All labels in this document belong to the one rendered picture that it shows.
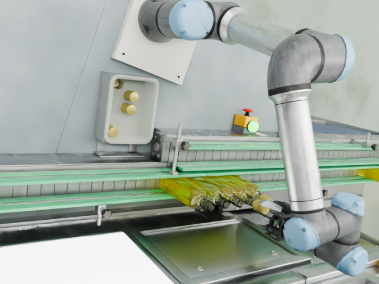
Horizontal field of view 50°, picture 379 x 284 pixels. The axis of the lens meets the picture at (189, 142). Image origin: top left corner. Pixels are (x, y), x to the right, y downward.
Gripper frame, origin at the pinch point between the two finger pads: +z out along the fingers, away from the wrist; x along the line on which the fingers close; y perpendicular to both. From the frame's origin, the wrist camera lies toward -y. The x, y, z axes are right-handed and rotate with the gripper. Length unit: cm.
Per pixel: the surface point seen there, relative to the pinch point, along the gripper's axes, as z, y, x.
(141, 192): 27.9, 28.3, 3.3
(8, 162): 34, 68, -6
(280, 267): -13.2, 3.1, 12.7
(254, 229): 9.8, -8.0, 12.5
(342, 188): 31, -87, 9
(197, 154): 30.8, 5.7, -9.0
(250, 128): 34.1, -21.0, -18.7
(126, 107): 38, 32, -23
